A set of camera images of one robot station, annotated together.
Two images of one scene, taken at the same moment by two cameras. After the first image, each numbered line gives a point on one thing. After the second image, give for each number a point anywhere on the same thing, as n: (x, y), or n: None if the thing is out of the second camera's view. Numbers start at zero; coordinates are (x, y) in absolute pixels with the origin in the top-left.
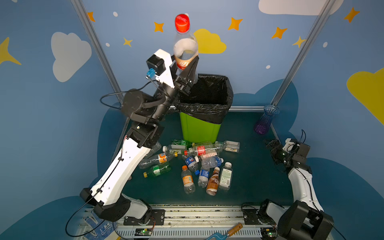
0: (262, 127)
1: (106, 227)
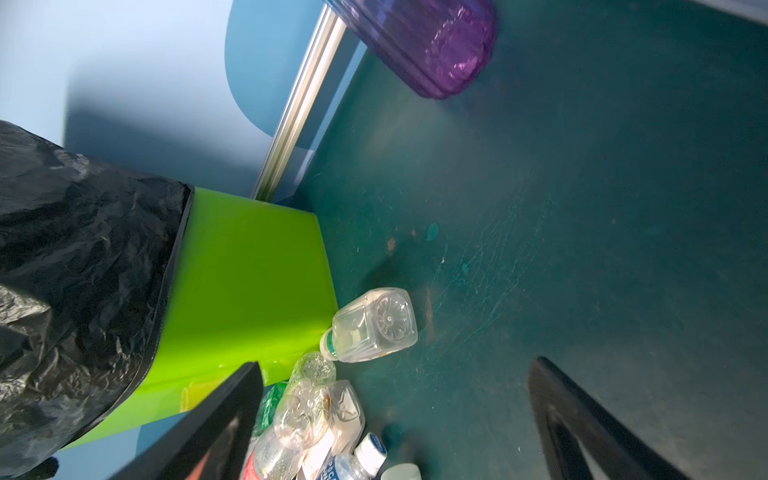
0: (434, 47)
1: None
